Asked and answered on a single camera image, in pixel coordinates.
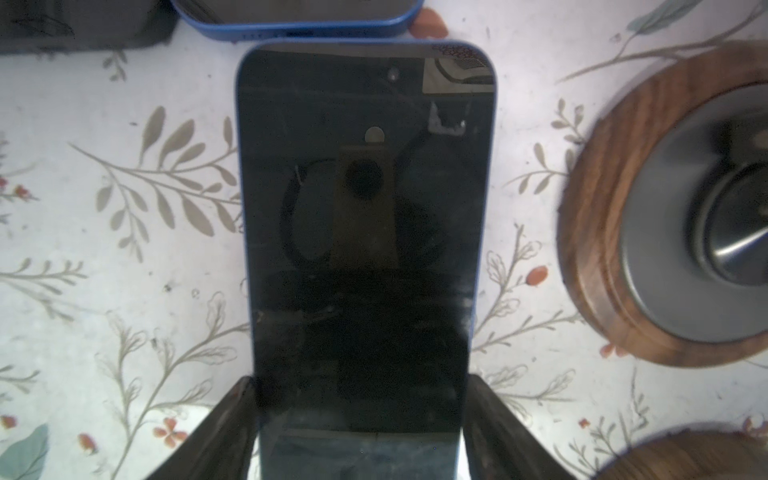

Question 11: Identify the black phone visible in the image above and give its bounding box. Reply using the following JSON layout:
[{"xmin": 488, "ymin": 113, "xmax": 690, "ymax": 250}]
[{"xmin": 1, "ymin": 0, "xmax": 178, "ymax": 54}]

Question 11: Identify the blue case phone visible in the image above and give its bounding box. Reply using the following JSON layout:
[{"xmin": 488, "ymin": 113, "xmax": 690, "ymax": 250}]
[{"xmin": 172, "ymin": 0, "xmax": 423, "ymax": 42}]

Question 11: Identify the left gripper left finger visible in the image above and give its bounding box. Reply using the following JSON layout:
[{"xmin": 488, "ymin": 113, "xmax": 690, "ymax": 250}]
[{"xmin": 148, "ymin": 376, "xmax": 260, "ymax": 480}]

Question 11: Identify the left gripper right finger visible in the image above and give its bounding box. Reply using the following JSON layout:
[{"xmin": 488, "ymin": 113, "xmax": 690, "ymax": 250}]
[{"xmin": 463, "ymin": 374, "xmax": 574, "ymax": 480}]

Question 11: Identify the wooden round stand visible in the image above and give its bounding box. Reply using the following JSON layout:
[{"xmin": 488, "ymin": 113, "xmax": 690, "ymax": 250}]
[
  {"xmin": 557, "ymin": 41, "xmax": 767, "ymax": 367},
  {"xmin": 597, "ymin": 431, "xmax": 767, "ymax": 479}
]

